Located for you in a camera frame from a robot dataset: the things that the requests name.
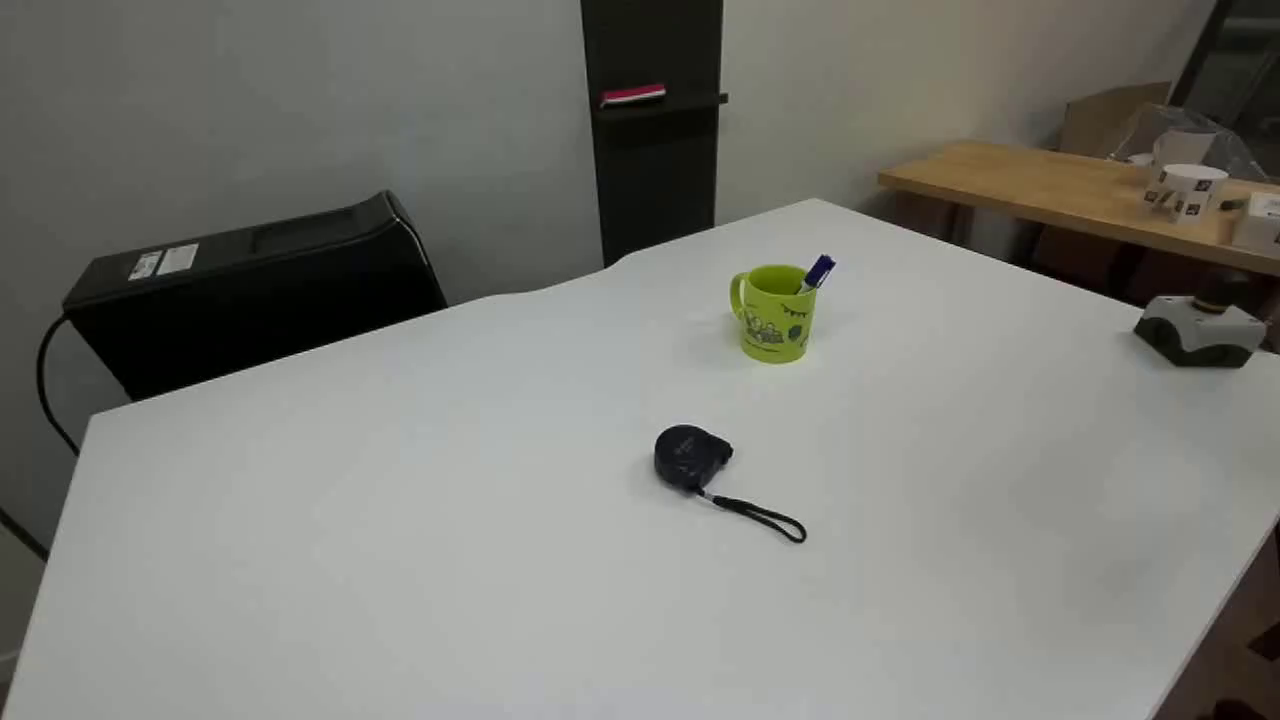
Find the yellow-green printed mug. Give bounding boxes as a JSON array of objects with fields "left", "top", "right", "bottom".
[{"left": 726, "top": 261, "right": 822, "bottom": 369}]

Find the white printed mug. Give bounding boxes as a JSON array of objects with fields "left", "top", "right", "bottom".
[{"left": 1139, "top": 161, "right": 1232, "bottom": 222}]

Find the tall black cabinet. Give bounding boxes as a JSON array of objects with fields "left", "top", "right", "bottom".
[{"left": 581, "top": 0, "right": 733, "bottom": 267}]

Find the pink flat item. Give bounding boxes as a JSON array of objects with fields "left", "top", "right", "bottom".
[{"left": 595, "top": 81, "right": 672, "bottom": 113}]

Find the black computer tower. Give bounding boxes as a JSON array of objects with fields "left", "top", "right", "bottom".
[{"left": 58, "top": 189, "right": 452, "bottom": 406}]

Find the light wooden side table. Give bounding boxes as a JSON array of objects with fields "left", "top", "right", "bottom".
[{"left": 876, "top": 137, "right": 1280, "bottom": 279}]

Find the brown cardboard box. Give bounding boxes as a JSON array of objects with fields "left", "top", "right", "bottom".
[{"left": 1056, "top": 81, "right": 1175, "bottom": 161}]

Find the grey and black desk device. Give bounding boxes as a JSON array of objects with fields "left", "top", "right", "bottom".
[{"left": 1132, "top": 292, "right": 1268, "bottom": 374}]

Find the clear plastic bag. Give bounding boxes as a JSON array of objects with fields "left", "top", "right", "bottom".
[{"left": 1144, "top": 105, "right": 1273, "bottom": 186}]

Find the small white box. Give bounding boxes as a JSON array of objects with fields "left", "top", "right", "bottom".
[{"left": 1232, "top": 191, "right": 1280, "bottom": 254}]

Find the dark glass door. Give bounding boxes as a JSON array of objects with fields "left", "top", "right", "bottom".
[{"left": 1168, "top": 0, "right": 1280, "bottom": 176}]

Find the black tape measure with strap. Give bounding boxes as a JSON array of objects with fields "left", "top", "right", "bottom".
[{"left": 649, "top": 421, "right": 811, "bottom": 547}]

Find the black power cable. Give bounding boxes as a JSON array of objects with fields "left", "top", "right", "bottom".
[{"left": 32, "top": 311, "right": 85, "bottom": 457}]

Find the thin black floor cable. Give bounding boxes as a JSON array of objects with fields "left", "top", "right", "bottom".
[{"left": 0, "top": 510, "right": 52, "bottom": 566}]

